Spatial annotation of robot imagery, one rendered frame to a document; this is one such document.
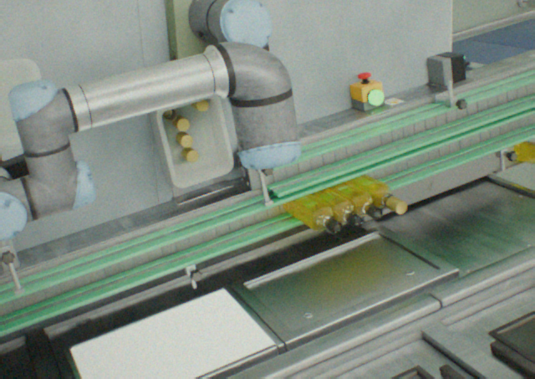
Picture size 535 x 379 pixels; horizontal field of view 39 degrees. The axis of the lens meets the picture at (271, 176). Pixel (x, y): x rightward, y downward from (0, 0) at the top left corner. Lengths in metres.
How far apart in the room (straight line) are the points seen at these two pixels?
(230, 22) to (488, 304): 0.86
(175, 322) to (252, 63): 0.77
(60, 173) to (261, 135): 0.36
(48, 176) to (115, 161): 0.76
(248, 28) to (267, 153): 0.45
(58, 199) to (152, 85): 0.24
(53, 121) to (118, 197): 0.82
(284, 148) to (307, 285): 0.59
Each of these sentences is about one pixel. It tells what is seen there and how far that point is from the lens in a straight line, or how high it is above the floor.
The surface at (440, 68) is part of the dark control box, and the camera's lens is 2.31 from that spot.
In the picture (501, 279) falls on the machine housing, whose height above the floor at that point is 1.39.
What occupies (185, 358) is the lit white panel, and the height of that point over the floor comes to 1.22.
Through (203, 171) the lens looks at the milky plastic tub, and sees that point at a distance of 2.01.
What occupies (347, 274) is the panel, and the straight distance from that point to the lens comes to 1.90.
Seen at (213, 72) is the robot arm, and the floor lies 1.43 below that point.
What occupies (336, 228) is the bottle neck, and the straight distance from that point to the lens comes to 1.86.
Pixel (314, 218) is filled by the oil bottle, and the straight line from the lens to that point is 1.88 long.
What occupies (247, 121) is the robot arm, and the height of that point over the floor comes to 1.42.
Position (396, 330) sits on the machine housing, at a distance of 1.71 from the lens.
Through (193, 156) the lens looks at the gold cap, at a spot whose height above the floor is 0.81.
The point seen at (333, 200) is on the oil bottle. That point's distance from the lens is 1.94.
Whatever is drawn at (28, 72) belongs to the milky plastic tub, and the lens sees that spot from 1.60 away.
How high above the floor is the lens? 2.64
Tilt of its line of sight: 61 degrees down
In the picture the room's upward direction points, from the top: 122 degrees clockwise
